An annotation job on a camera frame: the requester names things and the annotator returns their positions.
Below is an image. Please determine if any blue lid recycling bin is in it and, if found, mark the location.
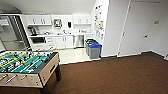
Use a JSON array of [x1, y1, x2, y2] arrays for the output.
[[87, 41, 103, 61]]

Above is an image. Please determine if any white narrow drawer unit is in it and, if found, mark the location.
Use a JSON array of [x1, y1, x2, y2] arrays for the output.
[[83, 33, 95, 44]]

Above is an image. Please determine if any green foosball table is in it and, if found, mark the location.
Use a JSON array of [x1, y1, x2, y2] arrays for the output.
[[0, 49, 63, 90]]

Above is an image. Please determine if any white door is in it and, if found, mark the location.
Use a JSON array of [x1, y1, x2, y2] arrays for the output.
[[118, 0, 168, 57]]

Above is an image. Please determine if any stainless steel refrigerator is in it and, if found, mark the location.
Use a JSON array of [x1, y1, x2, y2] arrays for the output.
[[0, 14, 30, 53]]

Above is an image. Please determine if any small door sign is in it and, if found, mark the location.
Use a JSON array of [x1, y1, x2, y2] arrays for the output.
[[153, 20, 160, 25]]

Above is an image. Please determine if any large printed wall poster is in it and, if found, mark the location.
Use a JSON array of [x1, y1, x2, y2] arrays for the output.
[[94, 4, 105, 43]]

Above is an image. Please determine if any wide white wall cabinet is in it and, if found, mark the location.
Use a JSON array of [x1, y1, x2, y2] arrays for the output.
[[23, 14, 53, 27]]

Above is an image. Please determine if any metal door handle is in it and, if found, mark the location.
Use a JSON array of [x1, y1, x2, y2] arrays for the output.
[[143, 34, 150, 39]]

